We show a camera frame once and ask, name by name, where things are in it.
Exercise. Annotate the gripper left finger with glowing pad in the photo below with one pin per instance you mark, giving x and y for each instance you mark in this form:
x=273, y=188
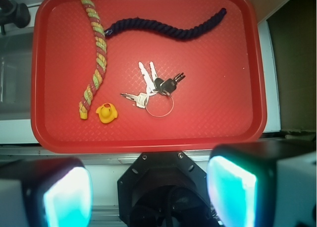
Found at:
x=45, y=193

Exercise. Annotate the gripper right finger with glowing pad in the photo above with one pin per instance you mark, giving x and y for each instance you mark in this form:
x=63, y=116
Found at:
x=271, y=183

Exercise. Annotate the yellow rubber duck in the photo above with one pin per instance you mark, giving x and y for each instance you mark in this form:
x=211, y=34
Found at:
x=107, y=113

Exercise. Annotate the black head key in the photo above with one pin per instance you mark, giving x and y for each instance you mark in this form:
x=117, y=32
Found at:
x=166, y=87

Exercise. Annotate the long silver key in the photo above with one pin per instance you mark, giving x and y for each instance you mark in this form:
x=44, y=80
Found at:
x=153, y=76
x=149, y=83

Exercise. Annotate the red plastic tray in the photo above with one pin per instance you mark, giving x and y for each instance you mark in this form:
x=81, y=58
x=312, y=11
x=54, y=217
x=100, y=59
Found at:
x=221, y=99

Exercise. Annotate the black clamp knob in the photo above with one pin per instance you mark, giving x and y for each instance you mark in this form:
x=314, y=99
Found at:
x=15, y=13

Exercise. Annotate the black octagonal mount plate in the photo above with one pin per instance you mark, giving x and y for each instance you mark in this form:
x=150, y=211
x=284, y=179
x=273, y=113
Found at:
x=164, y=189

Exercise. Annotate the silver key on ring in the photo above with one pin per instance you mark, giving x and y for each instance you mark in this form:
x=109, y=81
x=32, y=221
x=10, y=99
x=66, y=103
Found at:
x=141, y=99

